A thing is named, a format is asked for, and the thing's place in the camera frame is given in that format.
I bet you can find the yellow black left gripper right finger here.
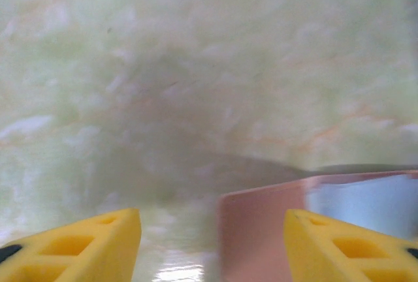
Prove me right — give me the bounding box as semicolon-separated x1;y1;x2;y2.
283;209;418;282

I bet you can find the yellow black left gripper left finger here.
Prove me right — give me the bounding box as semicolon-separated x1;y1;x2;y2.
0;208;142;282

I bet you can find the brown card holder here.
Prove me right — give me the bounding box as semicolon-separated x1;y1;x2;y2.
217;170;418;282

